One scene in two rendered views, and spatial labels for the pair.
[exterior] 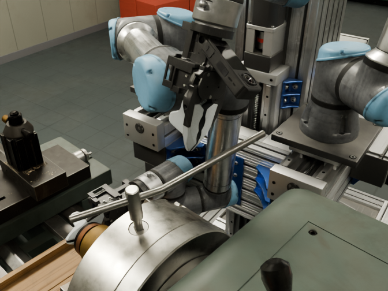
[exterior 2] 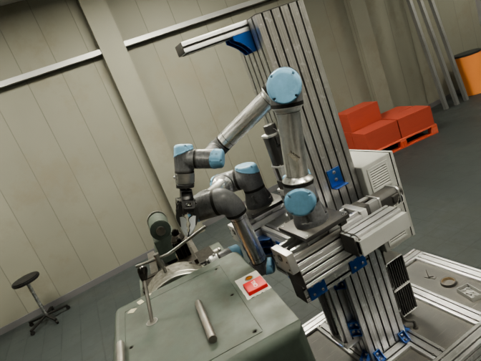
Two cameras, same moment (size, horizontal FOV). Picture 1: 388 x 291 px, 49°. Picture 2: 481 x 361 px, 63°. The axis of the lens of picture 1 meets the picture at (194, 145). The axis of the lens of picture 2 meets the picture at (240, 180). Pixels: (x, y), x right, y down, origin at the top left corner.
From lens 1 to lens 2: 1.13 m
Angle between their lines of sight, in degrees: 37
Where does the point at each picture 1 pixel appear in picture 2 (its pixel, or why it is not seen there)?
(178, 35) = (244, 177)
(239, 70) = (186, 201)
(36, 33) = not seen: hidden behind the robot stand
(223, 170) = (249, 250)
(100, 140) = not seen: hidden behind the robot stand
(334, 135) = (302, 224)
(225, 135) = (238, 230)
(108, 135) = not seen: hidden behind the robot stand
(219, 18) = (179, 181)
